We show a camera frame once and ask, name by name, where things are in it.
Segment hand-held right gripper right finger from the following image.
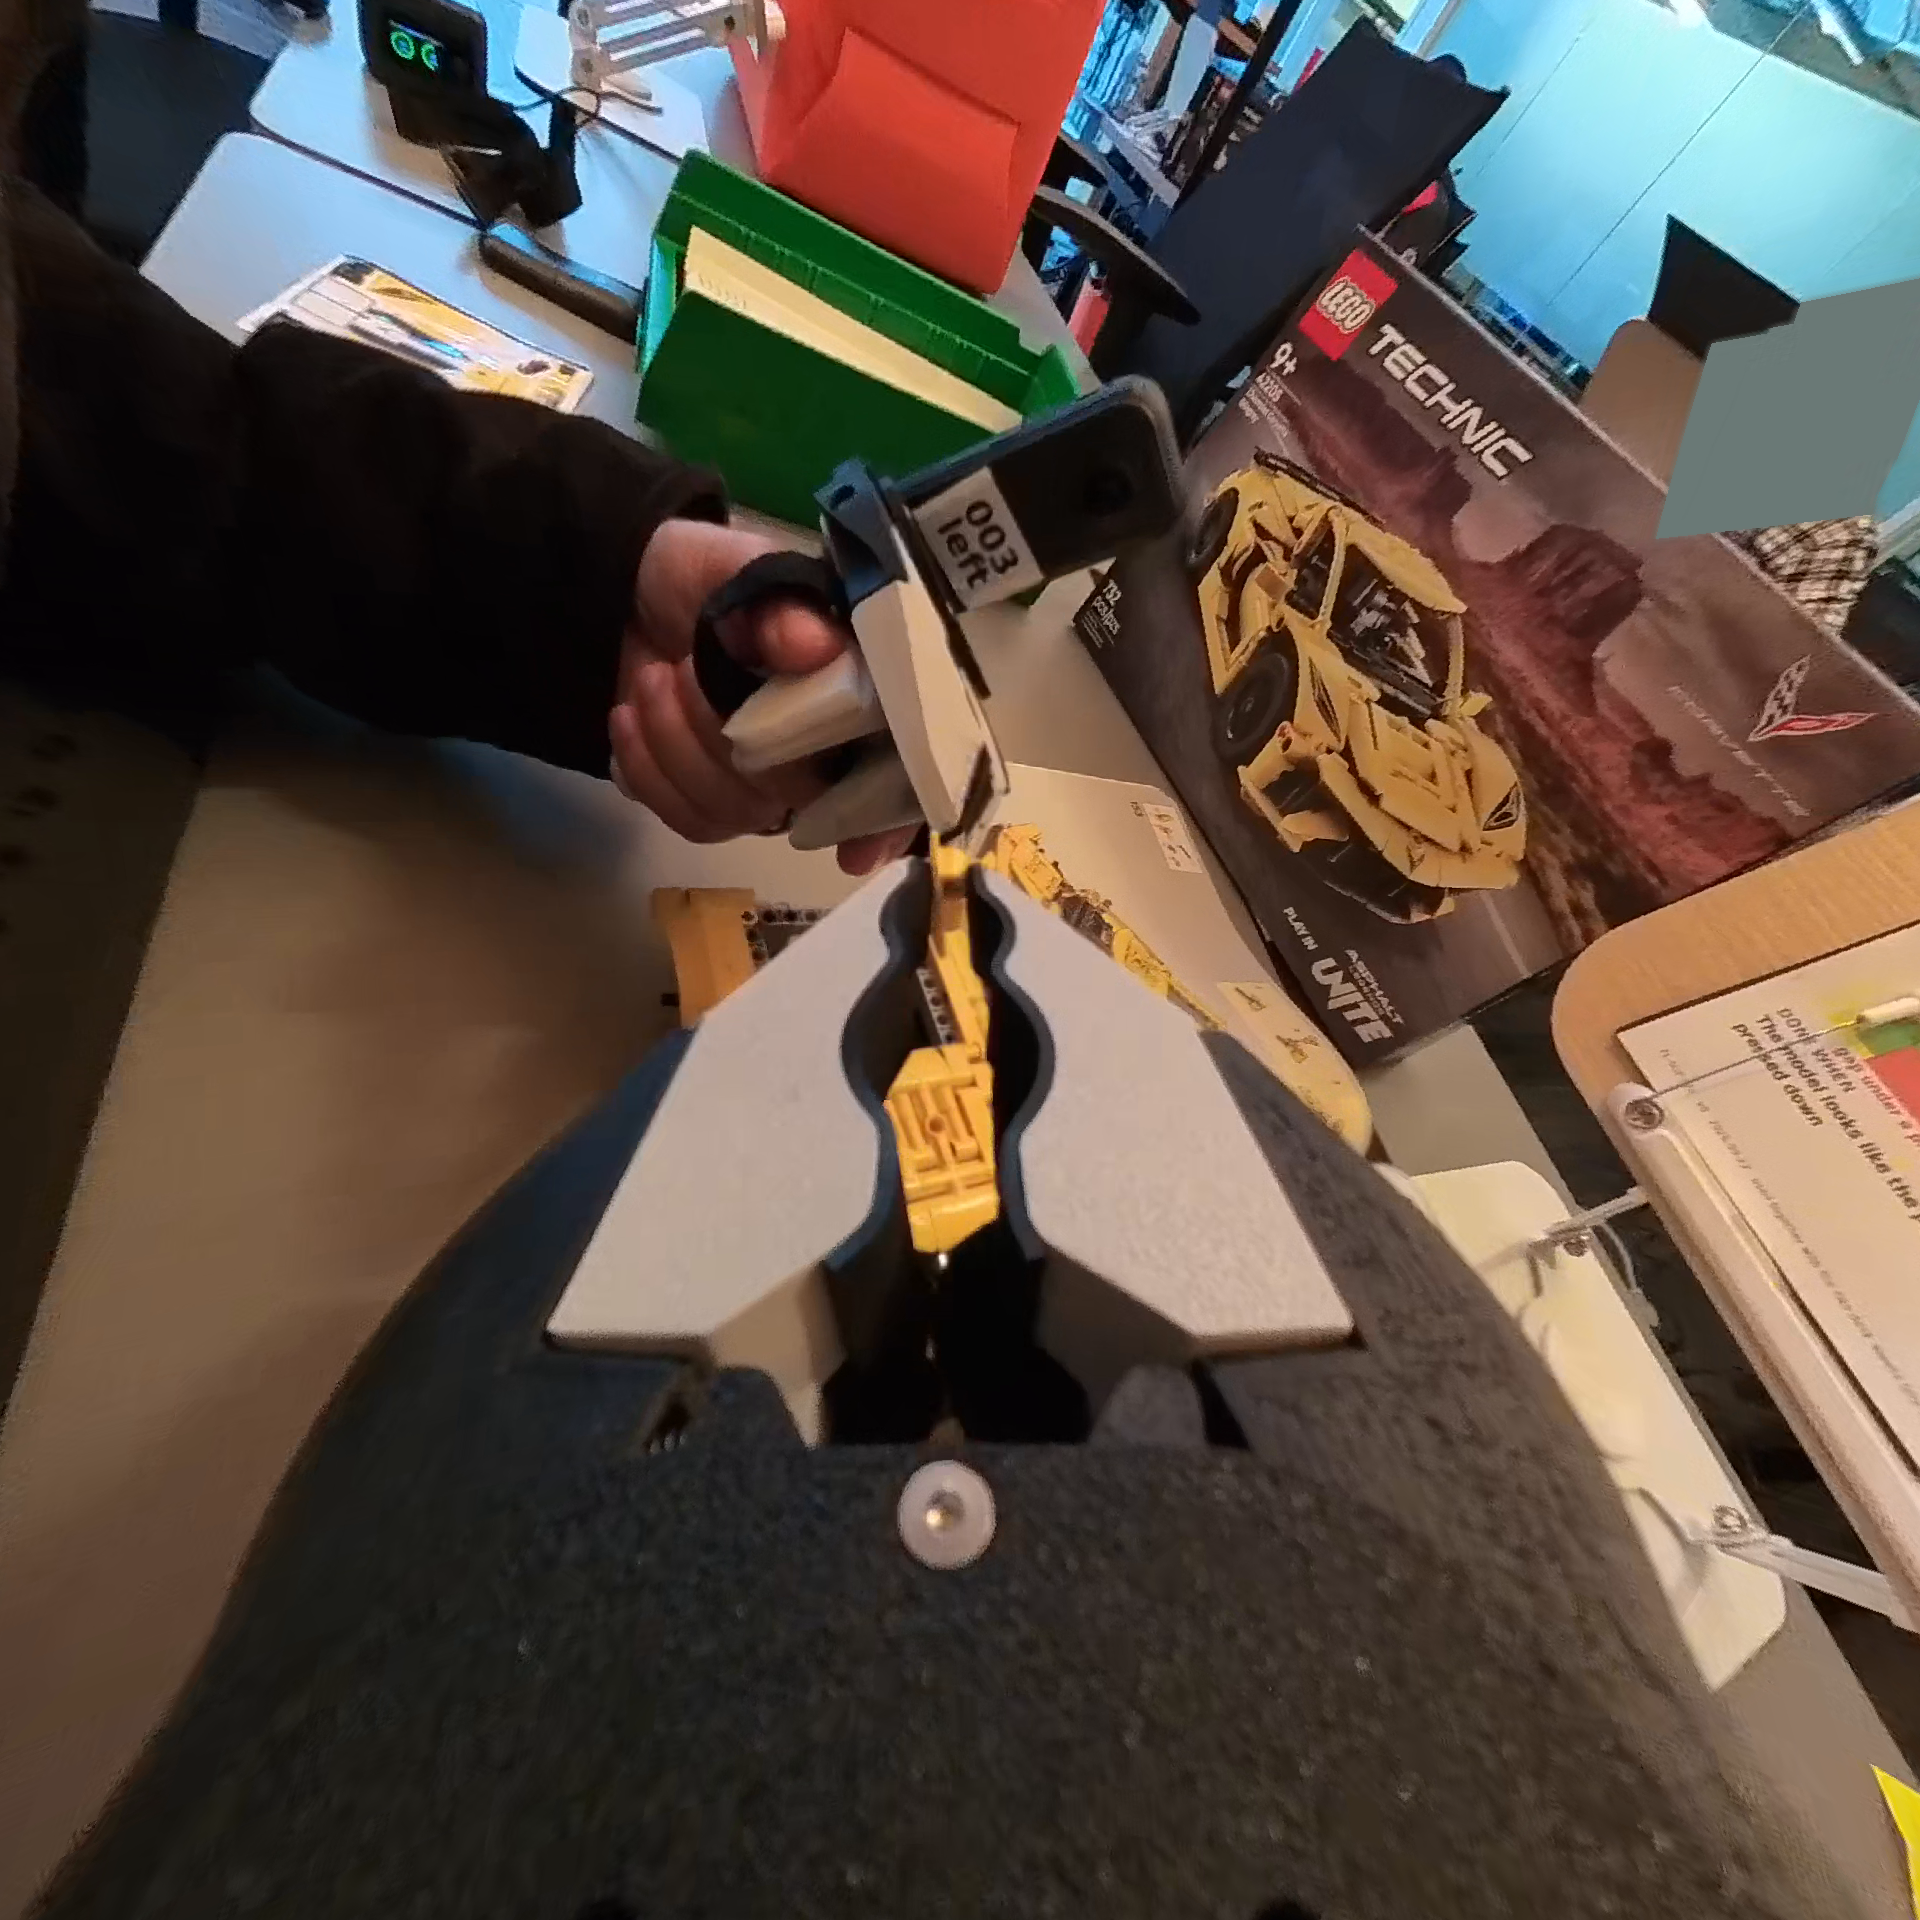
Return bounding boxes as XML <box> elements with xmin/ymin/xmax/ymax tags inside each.
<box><xmin>975</xmin><ymin>870</ymin><xmax>1361</xmax><ymax>1418</ymax></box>

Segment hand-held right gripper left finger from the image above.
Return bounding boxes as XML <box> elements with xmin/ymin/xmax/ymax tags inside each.
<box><xmin>546</xmin><ymin>865</ymin><xmax>932</xmax><ymax>1445</ymax></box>

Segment instruction booklet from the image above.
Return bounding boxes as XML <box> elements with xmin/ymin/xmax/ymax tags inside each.
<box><xmin>975</xmin><ymin>761</ymin><xmax>1373</xmax><ymax>1149</ymax></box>

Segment yellow brick model car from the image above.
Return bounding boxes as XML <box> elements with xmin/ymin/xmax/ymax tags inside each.
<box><xmin>650</xmin><ymin>885</ymin><xmax>1002</xmax><ymax>1258</ymax></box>

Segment person's left forearm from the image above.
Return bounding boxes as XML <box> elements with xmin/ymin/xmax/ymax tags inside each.
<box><xmin>0</xmin><ymin>170</ymin><xmax>730</xmax><ymax>781</ymax></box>

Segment person's left hand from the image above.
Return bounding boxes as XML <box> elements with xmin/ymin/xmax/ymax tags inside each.
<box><xmin>608</xmin><ymin>514</ymin><xmax>920</xmax><ymax>879</ymax></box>

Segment green plastic bin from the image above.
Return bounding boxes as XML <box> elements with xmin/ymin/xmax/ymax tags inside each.
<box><xmin>638</xmin><ymin>145</ymin><xmax>1081</xmax><ymax>528</ymax></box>

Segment black office chair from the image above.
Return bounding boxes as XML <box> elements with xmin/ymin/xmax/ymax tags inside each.
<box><xmin>1034</xmin><ymin>15</ymin><xmax>1509</xmax><ymax>435</ymax></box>

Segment orange plastic tote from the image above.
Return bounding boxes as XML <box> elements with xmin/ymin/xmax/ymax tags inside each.
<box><xmin>726</xmin><ymin>0</ymin><xmax>1113</xmax><ymax>295</ymax></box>

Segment black toy car set box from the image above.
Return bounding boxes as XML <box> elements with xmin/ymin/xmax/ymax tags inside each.
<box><xmin>1071</xmin><ymin>223</ymin><xmax>1920</xmax><ymax>1074</ymax></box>

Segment white printed sheet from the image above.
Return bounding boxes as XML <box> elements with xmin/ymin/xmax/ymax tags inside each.
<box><xmin>1621</xmin><ymin>920</ymin><xmax>1920</xmax><ymax>1442</ymax></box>

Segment yellow sticker sheet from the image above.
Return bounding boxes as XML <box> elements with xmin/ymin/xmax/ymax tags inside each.
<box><xmin>237</xmin><ymin>255</ymin><xmax>597</xmax><ymax>413</ymax></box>

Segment checkered cloth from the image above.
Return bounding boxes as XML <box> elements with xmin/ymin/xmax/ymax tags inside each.
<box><xmin>1726</xmin><ymin>515</ymin><xmax>1884</xmax><ymax>633</ymax></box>

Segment black device green lights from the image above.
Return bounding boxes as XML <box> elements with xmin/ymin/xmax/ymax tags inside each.
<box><xmin>356</xmin><ymin>0</ymin><xmax>588</xmax><ymax>225</ymax></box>

